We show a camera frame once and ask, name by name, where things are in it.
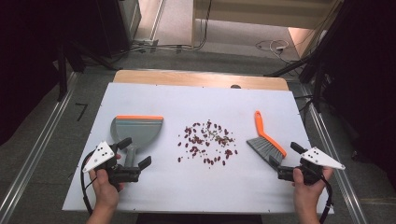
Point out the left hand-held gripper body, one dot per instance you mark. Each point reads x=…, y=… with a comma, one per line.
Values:
x=99, y=155

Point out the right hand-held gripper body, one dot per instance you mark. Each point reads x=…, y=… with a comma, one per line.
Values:
x=320, y=159

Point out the orange brush with grey bristles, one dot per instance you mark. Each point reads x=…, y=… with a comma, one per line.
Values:
x=264, y=146

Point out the grey dustpan with orange edge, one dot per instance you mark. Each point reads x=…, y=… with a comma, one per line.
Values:
x=138, y=129

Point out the heap of red beans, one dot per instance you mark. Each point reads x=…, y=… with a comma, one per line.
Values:
x=207, y=141

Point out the person's left hand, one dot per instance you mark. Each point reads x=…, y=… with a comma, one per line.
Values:
x=104, y=193

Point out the person's right hand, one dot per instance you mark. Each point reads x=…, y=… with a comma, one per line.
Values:
x=309, y=196

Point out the white board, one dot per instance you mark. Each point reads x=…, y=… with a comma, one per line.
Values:
x=193, y=186

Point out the black metal stand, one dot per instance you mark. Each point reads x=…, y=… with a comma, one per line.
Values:
x=62, y=71
x=317, y=84

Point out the wooden table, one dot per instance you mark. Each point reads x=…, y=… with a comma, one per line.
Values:
x=186, y=78

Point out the black curtain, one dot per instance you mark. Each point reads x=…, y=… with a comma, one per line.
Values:
x=25, y=62
x=367, y=77

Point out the dark cabinet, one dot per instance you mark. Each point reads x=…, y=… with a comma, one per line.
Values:
x=118, y=25

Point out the beige wooden shelf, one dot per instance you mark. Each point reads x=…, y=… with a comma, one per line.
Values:
x=264, y=14

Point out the aluminium floor rail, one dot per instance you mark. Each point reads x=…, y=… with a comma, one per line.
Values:
x=336, y=149
x=37, y=146

